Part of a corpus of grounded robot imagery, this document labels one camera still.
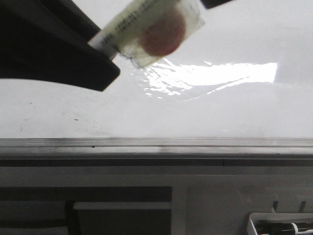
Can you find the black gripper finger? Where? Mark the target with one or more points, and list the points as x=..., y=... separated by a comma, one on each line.
x=47, y=40
x=209, y=4

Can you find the white marker with taped magnet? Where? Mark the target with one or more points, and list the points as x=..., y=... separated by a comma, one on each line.
x=148, y=30

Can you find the white whiteboard surface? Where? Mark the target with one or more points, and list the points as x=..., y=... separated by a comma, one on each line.
x=247, y=73

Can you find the white marker tray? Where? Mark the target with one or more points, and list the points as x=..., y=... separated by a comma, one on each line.
x=280, y=224

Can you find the grey metal whiteboard frame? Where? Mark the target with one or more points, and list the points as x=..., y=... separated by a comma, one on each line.
x=157, y=151

